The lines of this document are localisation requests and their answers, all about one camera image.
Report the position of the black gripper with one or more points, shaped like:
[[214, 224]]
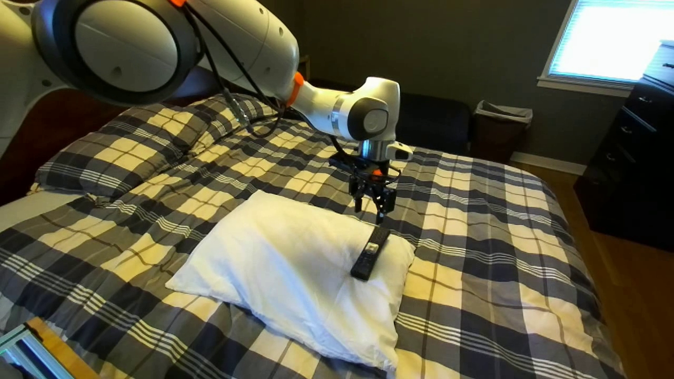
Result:
[[372, 179]]

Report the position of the black remote control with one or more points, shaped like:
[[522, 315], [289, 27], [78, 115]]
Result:
[[370, 253]]

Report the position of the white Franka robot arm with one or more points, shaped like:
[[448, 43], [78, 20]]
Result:
[[232, 49]]

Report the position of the white pillow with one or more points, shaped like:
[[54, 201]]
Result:
[[281, 280]]

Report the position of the plaid pillow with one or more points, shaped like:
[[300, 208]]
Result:
[[126, 150]]

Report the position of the dark waste basket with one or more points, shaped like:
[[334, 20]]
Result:
[[500, 128]]

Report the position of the plaid bed comforter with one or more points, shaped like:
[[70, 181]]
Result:
[[513, 280]]

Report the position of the black dresser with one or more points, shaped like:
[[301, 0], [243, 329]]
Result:
[[632, 168]]

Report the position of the bright window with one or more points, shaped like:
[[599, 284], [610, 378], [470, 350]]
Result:
[[607, 43]]

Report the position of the light metal stand frame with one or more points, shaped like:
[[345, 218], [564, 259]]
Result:
[[24, 353]]

